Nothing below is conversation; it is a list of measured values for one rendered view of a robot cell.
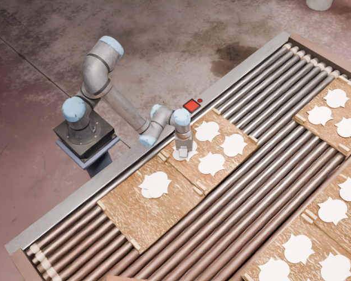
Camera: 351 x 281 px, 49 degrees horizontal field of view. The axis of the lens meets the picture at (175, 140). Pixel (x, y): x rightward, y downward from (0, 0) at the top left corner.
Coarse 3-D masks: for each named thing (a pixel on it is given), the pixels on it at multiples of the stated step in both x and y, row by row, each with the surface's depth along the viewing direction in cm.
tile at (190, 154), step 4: (196, 144) 203; (172, 148) 204; (192, 148) 202; (196, 148) 202; (176, 152) 202; (188, 152) 201; (192, 152) 201; (196, 152) 201; (176, 156) 200; (188, 156) 200; (192, 156) 200; (176, 160) 200; (180, 160) 199; (188, 160) 198
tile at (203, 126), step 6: (204, 126) 210; (210, 126) 210; (216, 126) 209; (198, 132) 208; (204, 132) 208; (210, 132) 207; (216, 132) 207; (198, 138) 206; (204, 138) 205; (210, 138) 205
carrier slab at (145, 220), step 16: (160, 160) 201; (144, 176) 196; (176, 176) 195; (112, 192) 192; (128, 192) 192; (176, 192) 190; (192, 192) 189; (112, 208) 188; (128, 208) 187; (144, 208) 186; (160, 208) 186; (176, 208) 185; (192, 208) 185; (128, 224) 182; (144, 224) 182; (160, 224) 181; (128, 240) 179; (144, 240) 177
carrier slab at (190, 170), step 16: (208, 112) 216; (192, 128) 211; (224, 128) 209; (208, 144) 204; (192, 160) 199; (240, 160) 197; (192, 176) 194; (208, 176) 193; (224, 176) 193; (208, 192) 189
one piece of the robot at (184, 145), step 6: (174, 132) 189; (192, 132) 193; (180, 138) 188; (186, 138) 187; (192, 138) 194; (180, 144) 192; (186, 144) 192; (192, 144) 196; (180, 150) 193; (186, 150) 192; (180, 156) 192; (186, 156) 192
